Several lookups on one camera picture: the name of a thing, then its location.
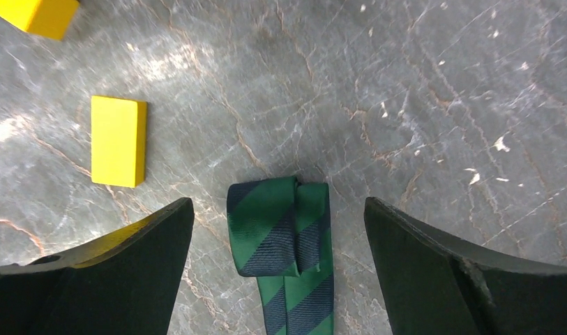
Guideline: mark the small yellow cube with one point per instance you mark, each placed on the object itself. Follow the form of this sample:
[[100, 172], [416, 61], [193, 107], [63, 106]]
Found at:
[[46, 18]]

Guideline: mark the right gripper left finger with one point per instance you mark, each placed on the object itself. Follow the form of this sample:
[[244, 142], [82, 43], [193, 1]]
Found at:
[[124, 282]]

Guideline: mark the green navy striped tie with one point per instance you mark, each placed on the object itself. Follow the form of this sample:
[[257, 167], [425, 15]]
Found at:
[[280, 234]]

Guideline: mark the yellow rectangular block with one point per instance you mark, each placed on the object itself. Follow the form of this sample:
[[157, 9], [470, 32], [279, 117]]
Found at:
[[118, 141]]

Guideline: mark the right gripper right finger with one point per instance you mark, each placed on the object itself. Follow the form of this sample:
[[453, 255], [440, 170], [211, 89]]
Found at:
[[436, 283]]

